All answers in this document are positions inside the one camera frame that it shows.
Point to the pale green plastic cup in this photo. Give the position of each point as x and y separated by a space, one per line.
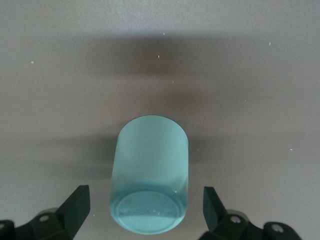
150 162

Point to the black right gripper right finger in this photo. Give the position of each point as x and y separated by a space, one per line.
212 207

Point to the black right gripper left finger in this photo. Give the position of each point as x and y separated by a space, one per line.
75 207

